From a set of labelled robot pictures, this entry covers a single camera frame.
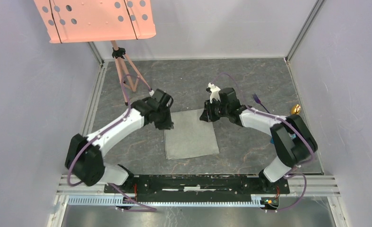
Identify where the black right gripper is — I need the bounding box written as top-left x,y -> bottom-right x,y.
199,98 -> 229,122

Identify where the grey cloth napkin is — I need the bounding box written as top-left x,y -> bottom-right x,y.
164,109 -> 219,160

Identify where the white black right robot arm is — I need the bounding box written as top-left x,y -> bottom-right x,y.
199,83 -> 318,193

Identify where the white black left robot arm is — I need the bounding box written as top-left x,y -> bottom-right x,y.
65,89 -> 173,193

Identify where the purple metal fork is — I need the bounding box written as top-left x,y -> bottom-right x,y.
252,93 -> 270,113

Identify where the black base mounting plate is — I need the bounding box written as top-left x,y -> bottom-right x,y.
104,174 -> 290,202

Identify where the gold spoon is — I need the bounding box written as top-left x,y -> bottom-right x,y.
290,104 -> 301,115

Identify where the pink music stand tripod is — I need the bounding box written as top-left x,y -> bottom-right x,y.
35,0 -> 156,92

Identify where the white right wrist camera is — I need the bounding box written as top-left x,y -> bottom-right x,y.
206,83 -> 221,104

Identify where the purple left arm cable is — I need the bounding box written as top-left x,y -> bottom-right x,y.
67,73 -> 157,213

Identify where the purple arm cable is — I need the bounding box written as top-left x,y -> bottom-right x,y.
212,73 -> 315,214
67,73 -> 157,213

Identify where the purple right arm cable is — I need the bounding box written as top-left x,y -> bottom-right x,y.
212,73 -> 315,214

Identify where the aluminium frame rail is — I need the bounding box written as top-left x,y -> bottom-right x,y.
56,175 -> 340,208

